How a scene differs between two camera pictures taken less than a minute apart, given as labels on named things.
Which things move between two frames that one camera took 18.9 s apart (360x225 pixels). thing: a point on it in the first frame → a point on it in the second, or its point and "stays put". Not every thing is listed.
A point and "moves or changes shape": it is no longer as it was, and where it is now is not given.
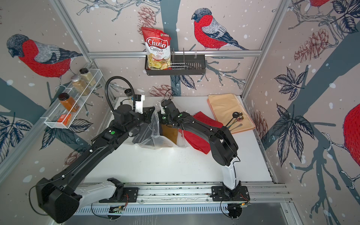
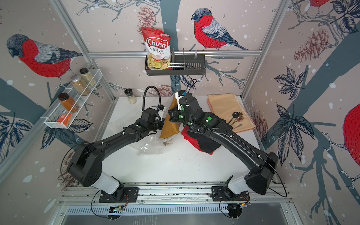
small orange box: [67, 120] stays put
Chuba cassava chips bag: [158, 45] stays put
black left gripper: [147, 114] → [163, 120]
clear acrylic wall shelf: [62, 114] stays put
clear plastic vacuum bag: [146, 133] moves or changes shape
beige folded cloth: [229, 111] stays put
